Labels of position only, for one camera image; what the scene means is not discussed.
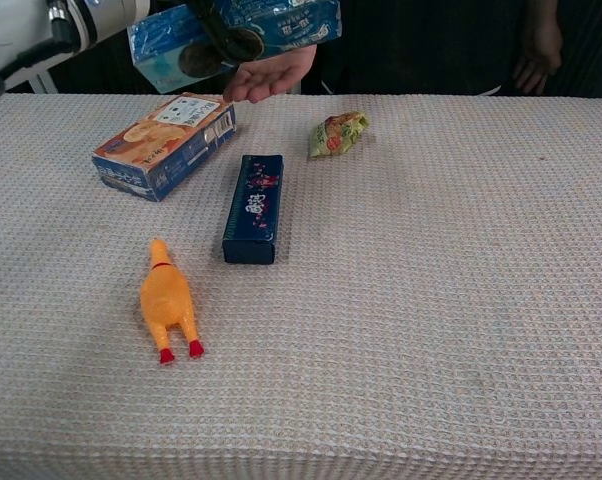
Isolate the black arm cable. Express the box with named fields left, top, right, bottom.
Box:
left=0, top=35, right=83, bottom=77

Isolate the dark blue long box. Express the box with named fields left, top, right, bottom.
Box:
left=221, top=153, right=285, bottom=266

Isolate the blue cookie box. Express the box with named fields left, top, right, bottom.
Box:
left=126, top=0, right=343, bottom=95

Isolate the white woven tablecloth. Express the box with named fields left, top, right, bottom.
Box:
left=0, top=92, right=602, bottom=480

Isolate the orange and blue carton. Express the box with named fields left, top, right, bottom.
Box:
left=90, top=92, right=238, bottom=203

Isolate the person's dark clothing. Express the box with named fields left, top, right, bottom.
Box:
left=300, top=0, right=532, bottom=97

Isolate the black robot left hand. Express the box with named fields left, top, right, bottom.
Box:
left=187, top=0, right=268, bottom=64

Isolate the green snack packet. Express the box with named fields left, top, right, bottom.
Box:
left=307, top=110, right=371, bottom=161

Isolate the yellow rubber chicken toy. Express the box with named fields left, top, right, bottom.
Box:
left=139, top=238, right=206, bottom=366

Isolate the person's right hand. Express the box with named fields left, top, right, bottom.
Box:
left=222, top=44, right=319, bottom=105

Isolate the person's left forearm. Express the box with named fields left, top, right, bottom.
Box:
left=522, top=0, right=558, bottom=30

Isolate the person's left hand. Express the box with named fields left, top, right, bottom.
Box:
left=511, top=23, right=564, bottom=97

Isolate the white metal pole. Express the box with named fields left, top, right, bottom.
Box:
left=25, top=71, right=58, bottom=95

